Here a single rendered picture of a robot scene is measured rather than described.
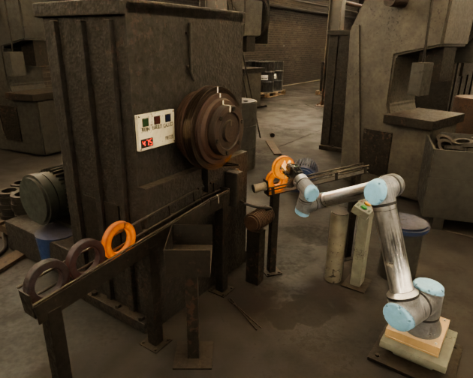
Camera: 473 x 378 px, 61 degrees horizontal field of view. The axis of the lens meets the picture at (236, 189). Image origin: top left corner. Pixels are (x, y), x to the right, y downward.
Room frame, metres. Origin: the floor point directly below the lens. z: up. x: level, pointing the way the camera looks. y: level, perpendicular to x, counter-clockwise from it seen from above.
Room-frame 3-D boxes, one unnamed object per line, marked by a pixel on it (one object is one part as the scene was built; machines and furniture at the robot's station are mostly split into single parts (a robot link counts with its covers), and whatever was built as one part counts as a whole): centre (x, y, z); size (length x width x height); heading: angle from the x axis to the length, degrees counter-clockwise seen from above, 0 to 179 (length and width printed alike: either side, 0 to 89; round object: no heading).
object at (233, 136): (2.23, 0.06, 1.11); 0.28 x 0.06 x 0.28; 146
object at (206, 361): (1.70, 0.22, 0.36); 0.26 x 0.20 x 0.72; 1
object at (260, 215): (2.48, -0.16, 0.27); 0.22 x 0.13 x 0.53; 146
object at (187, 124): (2.28, 0.14, 1.11); 0.47 x 0.06 x 0.47; 146
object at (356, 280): (2.44, -0.85, 0.31); 0.24 x 0.16 x 0.62; 146
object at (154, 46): (2.52, 0.49, 0.88); 1.08 x 0.73 x 1.76; 146
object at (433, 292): (1.75, -0.97, 0.37); 0.17 x 0.15 x 0.18; 126
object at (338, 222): (2.49, -0.70, 0.26); 0.12 x 0.12 x 0.52
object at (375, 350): (1.76, -0.99, 0.04); 0.40 x 0.40 x 0.08; 54
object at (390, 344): (1.76, -0.99, 0.10); 0.32 x 0.32 x 0.04; 54
